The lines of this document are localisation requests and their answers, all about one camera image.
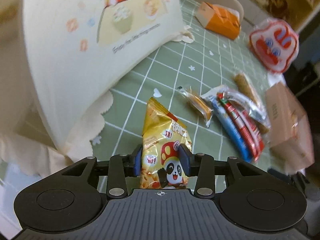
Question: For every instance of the clear wrapped dark snack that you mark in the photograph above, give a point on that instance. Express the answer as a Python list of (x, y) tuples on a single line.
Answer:
[(246, 103)]

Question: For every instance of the green grid tablecloth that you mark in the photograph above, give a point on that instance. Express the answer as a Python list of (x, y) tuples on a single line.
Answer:
[(211, 60)]

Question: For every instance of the long red snack packet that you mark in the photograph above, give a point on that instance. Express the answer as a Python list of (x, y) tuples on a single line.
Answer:
[(245, 126)]

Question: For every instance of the blue snack packet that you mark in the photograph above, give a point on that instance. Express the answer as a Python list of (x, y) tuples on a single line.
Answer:
[(210, 97)]

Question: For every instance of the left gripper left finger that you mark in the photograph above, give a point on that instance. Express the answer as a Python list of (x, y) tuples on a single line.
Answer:
[(76, 195)]

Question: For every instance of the pink cardboard box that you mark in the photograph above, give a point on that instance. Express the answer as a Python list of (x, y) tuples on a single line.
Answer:
[(290, 135)]

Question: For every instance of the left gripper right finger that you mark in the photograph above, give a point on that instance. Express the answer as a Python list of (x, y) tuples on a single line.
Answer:
[(246, 195)]

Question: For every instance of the orange tissue box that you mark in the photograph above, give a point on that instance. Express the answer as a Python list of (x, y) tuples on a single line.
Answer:
[(219, 19)]

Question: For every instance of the clear wrapped biscuit stack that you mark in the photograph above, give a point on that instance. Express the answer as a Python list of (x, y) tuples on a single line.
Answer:
[(246, 87)]

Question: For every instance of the cream cartoon canvas bag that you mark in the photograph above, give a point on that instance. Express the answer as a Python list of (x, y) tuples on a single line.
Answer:
[(77, 50)]

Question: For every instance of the yellow mushroom panda snack bag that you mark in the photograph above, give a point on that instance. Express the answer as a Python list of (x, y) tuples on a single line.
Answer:
[(162, 135)]

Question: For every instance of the small clear wrapped cake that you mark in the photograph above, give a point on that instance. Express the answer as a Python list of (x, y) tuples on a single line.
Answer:
[(197, 103)]

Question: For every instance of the rabbit face snack bag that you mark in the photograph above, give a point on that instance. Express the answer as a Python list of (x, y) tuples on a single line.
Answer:
[(275, 44)]

